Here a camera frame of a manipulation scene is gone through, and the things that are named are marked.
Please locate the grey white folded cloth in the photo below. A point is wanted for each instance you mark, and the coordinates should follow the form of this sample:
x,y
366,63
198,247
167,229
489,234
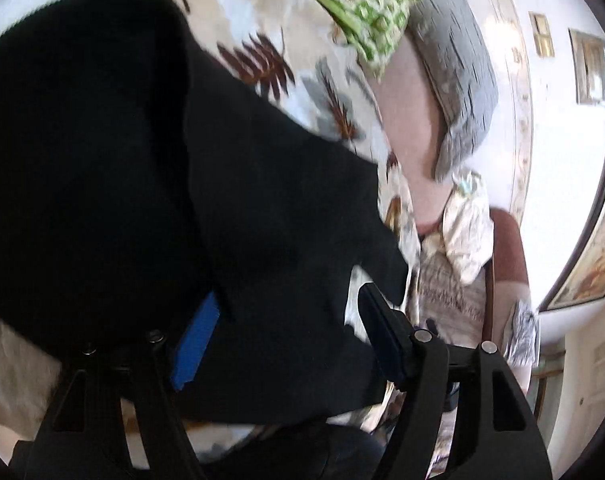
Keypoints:
x,y
521,336

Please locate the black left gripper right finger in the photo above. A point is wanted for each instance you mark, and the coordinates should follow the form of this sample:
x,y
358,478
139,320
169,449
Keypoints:
x,y
495,433

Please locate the framed wall mirror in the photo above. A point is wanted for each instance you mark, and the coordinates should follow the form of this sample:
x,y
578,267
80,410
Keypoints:
x,y
589,60

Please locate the pink bed sheet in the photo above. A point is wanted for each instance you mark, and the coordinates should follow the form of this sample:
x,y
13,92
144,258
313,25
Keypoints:
x,y
414,124

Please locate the cream floral pillow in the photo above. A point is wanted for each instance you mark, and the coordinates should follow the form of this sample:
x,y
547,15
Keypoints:
x,y
466,232

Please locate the framed picture on wall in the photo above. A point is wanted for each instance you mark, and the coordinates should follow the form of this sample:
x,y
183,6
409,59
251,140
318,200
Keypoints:
x,y
583,278

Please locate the grey quilted pillow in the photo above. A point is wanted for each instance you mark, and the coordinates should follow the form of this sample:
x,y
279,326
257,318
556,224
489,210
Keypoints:
x,y
458,66

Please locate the brass wall switch plate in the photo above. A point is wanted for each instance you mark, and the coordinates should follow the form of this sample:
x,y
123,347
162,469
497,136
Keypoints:
x,y
542,35

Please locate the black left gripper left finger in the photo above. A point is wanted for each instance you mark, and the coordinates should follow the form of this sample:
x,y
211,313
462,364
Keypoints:
x,y
82,434

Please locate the leaf print fleece blanket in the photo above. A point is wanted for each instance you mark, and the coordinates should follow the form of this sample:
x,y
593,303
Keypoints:
x,y
320,81

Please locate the striped floral bedspread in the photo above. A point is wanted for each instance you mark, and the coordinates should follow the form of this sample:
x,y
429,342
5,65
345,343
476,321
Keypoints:
x,y
454,310

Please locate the black pants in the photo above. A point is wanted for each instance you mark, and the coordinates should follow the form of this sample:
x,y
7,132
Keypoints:
x,y
145,191

